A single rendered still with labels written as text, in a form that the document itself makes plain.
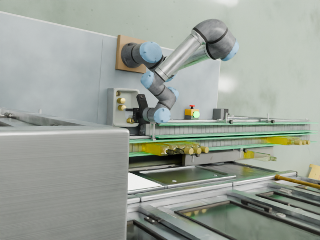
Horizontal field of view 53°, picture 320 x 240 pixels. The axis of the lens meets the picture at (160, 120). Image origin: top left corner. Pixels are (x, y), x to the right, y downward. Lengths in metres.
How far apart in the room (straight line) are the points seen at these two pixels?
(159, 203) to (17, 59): 1.00
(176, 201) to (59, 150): 1.08
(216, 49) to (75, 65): 0.78
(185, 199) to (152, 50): 0.82
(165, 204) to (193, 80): 1.15
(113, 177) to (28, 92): 1.40
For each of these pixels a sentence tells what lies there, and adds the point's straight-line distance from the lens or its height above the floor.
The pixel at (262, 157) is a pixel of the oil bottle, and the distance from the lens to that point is 2.45.
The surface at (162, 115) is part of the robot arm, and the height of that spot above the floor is 1.23.
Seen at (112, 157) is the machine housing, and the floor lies 2.13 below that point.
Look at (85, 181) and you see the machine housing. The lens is 0.41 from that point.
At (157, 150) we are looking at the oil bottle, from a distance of 1.79.
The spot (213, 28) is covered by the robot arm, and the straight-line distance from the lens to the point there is 1.58.
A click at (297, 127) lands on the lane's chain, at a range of 3.10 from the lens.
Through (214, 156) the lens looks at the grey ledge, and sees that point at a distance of 2.32.
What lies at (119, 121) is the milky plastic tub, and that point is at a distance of 1.97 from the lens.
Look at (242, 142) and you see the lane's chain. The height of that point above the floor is 0.88.
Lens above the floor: 2.50
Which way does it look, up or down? 54 degrees down
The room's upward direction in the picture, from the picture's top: 96 degrees clockwise
